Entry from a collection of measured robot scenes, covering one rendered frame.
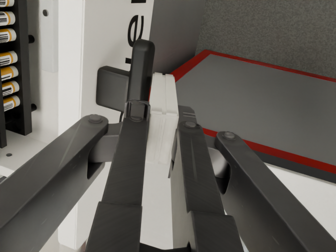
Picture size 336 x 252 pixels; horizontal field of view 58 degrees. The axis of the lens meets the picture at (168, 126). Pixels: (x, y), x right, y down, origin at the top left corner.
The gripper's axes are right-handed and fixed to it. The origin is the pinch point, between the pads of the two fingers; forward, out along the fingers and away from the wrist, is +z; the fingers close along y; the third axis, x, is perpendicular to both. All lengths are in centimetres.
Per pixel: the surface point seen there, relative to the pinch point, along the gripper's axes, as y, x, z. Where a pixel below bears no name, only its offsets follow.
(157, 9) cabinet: -0.9, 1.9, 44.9
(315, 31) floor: 49, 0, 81
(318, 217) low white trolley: 20.8, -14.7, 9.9
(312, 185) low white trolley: 19.0, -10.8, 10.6
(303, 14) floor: 44, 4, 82
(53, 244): -11.4, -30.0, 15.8
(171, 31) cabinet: 3, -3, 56
